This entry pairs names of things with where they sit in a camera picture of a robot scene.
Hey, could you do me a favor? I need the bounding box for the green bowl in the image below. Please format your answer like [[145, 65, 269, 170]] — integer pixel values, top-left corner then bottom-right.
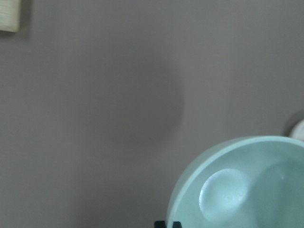
[[166, 136, 304, 228]]

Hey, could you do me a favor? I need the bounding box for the bamboo cutting board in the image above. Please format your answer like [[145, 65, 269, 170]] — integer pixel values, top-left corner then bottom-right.
[[0, 0, 21, 32]]

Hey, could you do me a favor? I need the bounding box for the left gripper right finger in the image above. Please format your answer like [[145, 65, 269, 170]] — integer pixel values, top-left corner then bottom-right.
[[172, 221, 182, 228]]

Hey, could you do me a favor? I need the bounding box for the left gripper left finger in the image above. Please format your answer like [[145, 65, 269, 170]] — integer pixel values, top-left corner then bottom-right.
[[154, 220, 166, 228]]

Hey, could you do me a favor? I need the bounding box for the cream serving tray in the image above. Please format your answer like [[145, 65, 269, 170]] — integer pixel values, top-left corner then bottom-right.
[[289, 120, 304, 142]]

